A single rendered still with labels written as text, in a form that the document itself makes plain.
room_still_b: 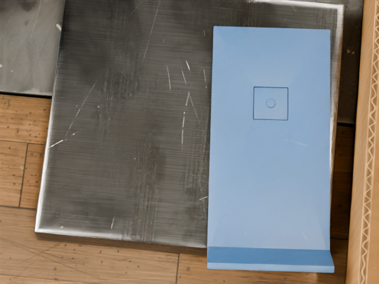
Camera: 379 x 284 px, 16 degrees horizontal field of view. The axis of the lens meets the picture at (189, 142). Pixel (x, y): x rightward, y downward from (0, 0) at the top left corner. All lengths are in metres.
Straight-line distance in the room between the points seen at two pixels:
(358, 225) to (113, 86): 0.17
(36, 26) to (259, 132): 0.16
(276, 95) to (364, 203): 0.10
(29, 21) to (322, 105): 0.19
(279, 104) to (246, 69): 0.03
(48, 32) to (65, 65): 0.04
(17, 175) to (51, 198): 0.04
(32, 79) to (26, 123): 0.03
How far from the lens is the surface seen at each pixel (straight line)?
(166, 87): 0.80
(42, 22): 0.84
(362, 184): 0.75
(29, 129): 0.82
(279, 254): 0.76
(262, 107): 0.80
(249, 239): 0.77
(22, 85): 0.83
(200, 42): 0.81
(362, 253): 0.73
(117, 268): 0.80
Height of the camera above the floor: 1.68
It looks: 73 degrees down
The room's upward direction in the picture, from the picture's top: straight up
